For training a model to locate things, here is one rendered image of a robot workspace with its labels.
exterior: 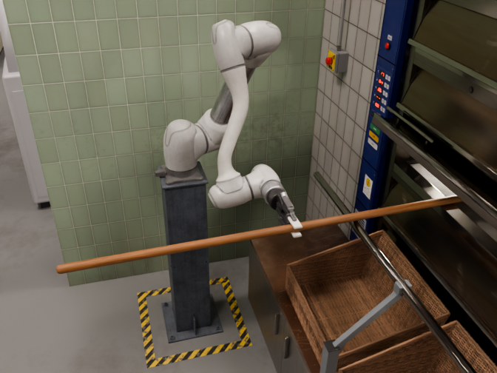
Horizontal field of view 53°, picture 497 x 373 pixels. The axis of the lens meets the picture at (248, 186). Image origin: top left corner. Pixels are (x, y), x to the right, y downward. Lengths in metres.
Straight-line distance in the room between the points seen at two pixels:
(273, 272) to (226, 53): 1.12
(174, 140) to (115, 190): 0.82
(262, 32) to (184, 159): 0.71
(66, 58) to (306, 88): 1.32
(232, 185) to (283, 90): 1.11
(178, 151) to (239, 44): 0.63
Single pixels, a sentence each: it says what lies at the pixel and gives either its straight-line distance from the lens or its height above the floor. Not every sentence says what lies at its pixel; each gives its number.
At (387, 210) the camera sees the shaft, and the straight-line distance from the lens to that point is 1.92.
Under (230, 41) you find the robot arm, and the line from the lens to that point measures 1.95.
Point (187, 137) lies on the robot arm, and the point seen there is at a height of 1.23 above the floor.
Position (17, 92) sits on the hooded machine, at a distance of 3.80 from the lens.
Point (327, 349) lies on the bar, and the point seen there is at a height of 0.95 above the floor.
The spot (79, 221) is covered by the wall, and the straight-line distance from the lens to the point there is 3.14.
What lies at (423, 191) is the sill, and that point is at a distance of 2.14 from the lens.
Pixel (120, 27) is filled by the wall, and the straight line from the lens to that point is 2.67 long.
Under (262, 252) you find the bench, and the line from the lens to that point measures 2.63.
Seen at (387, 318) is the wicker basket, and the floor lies 0.59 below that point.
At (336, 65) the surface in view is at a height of 1.45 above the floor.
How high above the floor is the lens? 2.25
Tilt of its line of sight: 32 degrees down
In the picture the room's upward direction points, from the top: 1 degrees clockwise
